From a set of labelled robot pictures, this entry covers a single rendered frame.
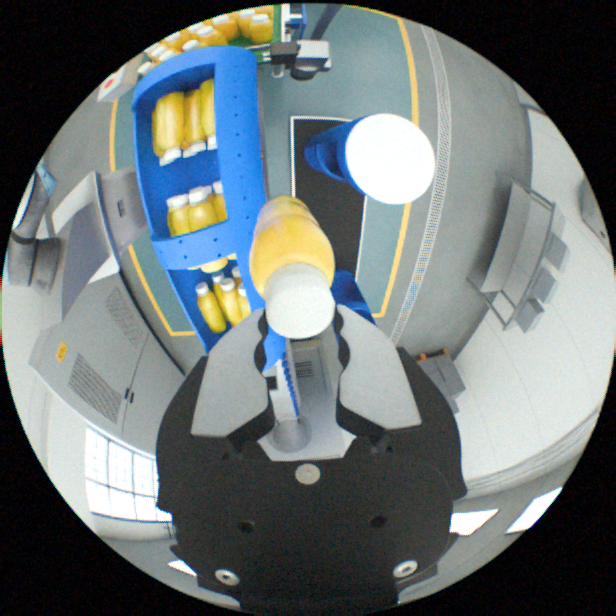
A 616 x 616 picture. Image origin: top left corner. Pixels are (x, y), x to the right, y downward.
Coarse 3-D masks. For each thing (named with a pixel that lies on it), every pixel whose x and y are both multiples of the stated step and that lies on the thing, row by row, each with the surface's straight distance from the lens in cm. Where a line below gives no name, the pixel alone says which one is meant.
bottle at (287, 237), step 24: (264, 216) 20; (288, 216) 17; (312, 216) 21; (264, 240) 15; (288, 240) 14; (312, 240) 14; (264, 264) 14; (288, 264) 12; (312, 264) 13; (264, 288) 13
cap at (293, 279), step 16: (288, 272) 12; (304, 272) 12; (272, 288) 12; (288, 288) 11; (304, 288) 11; (320, 288) 11; (272, 304) 11; (288, 304) 11; (304, 304) 11; (320, 304) 12; (272, 320) 12; (288, 320) 12; (304, 320) 12; (320, 320) 12; (288, 336) 13; (304, 336) 13
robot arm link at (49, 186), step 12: (36, 168) 57; (36, 180) 54; (48, 180) 54; (36, 192) 53; (48, 192) 55; (24, 204) 52; (36, 204) 54; (24, 216) 53; (36, 216) 56; (12, 228) 56; (24, 228) 56; (36, 228) 59
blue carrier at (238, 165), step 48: (240, 48) 49; (144, 96) 62; (240, 96) 43; (144, 144) 59; (240, 144) 40; (144, 192) 53; (240, 192) 39; (192, 240) 39; (240, 240) 41; (192, 288) 69
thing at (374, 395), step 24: (336, 312) 11; (360, 336) 10; (384, 336) 10; (360, 360) 8; (384, 360) 9; (360, 384) 8; (384, 384) 8; (408, 384) 8; (336, 408) 8; (360, 408) 7; (384, 408) 7; (408, 408) 7; (360, 432) 8; (384, 432) 7
